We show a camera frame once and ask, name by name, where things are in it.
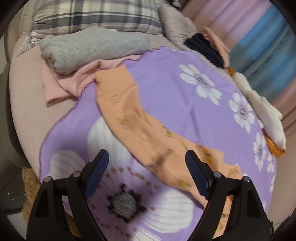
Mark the pink ribbed garment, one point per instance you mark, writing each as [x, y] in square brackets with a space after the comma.
[67, 85]

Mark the pink and blue curtain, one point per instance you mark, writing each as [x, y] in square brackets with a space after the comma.
[254, 34]

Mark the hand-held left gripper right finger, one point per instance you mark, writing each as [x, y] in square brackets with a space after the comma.
[196, 173]

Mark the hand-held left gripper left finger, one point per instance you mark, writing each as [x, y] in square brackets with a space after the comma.
[96, 176]

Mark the plaid pillow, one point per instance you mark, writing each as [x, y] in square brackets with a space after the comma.
[92, 14]

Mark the peach cloth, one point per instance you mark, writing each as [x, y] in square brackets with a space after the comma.
[217, 39]

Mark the orange plush cloth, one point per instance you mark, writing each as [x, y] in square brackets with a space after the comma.
[274, 148]

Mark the dark navy cloth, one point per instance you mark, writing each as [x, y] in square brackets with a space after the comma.
[203, 46]

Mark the beige cushion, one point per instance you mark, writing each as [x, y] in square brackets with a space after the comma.
[175, 23]

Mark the orange printed small garment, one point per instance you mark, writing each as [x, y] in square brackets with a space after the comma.
[129, 111]

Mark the purple floral blanket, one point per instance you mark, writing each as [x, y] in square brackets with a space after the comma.
[173, 92]

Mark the grey folded sweater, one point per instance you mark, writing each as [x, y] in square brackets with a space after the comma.
[92, 46]

